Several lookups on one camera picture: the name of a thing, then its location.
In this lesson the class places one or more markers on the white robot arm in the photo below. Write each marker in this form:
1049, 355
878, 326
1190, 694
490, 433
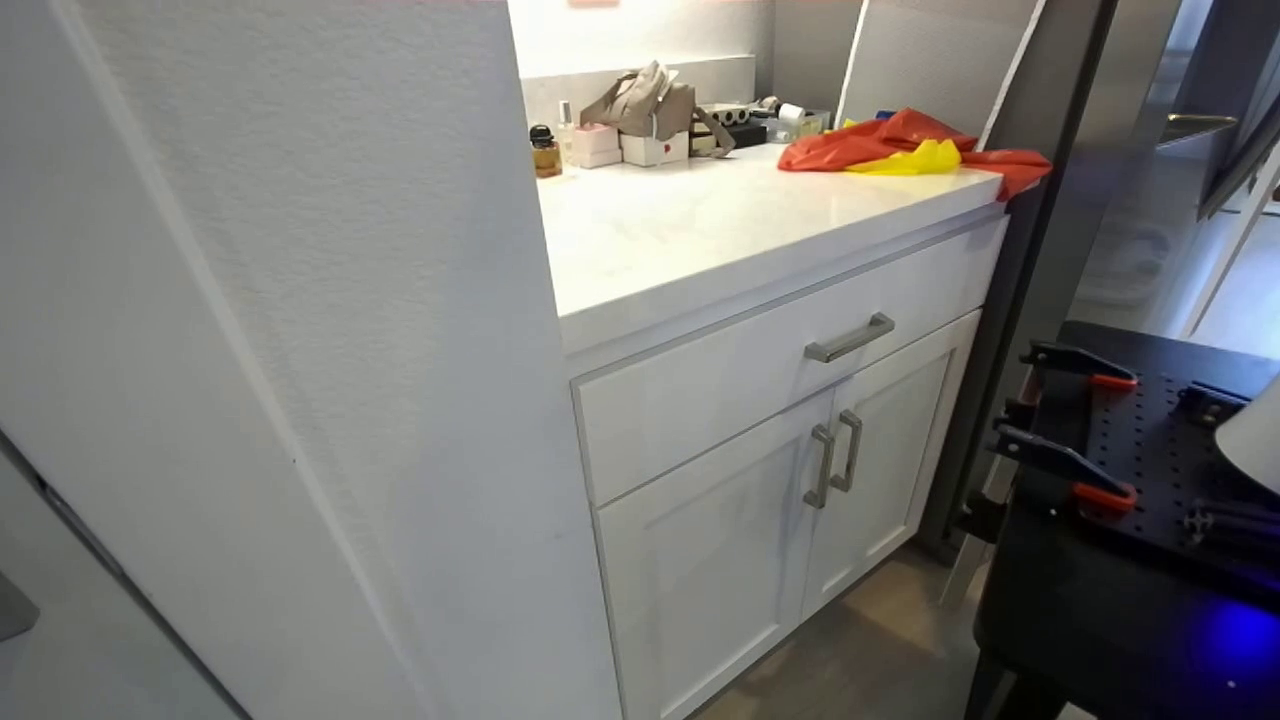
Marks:
1250, 441

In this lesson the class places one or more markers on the white drawer front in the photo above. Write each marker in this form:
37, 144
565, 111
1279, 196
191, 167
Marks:
681, 397

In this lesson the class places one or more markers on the white left cabinet door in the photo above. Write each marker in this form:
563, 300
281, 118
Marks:
697, 563

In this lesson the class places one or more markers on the white cabinet door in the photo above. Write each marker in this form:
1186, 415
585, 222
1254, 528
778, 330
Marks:
906, 406
697, 563

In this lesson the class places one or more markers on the small amber bottle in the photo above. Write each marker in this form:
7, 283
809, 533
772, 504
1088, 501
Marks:
547, 150

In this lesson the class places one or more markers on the white right cabinet door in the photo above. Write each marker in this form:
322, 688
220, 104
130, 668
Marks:
906, 406

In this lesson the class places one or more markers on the red plastic bag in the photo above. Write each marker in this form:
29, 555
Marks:
852, 144

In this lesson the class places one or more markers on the yellow plastic bag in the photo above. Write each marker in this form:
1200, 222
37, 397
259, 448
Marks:
930, 159

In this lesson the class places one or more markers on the black orange clamp far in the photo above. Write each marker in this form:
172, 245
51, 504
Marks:
1083, 363

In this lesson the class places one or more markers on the black orange clamp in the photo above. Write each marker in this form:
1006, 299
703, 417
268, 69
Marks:
1086, 476
1083, 363

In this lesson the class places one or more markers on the black orange clamp near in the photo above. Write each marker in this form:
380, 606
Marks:
1086, 476

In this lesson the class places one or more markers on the stainless steel refrigerator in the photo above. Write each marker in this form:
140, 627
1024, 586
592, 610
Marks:
1093, 92

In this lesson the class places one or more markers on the black perforated robot table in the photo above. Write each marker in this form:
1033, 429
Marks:
1158, 612

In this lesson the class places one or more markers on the silver drawer handle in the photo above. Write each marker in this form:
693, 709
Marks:
850, 343

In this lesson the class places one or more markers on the right cabinet door handle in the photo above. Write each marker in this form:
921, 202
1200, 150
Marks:
842, 481

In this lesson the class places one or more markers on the cabinet door handle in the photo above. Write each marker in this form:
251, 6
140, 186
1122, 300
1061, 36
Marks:
842, 481
826, 458

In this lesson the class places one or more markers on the left cabinet door handle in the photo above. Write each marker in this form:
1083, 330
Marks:
826, 458

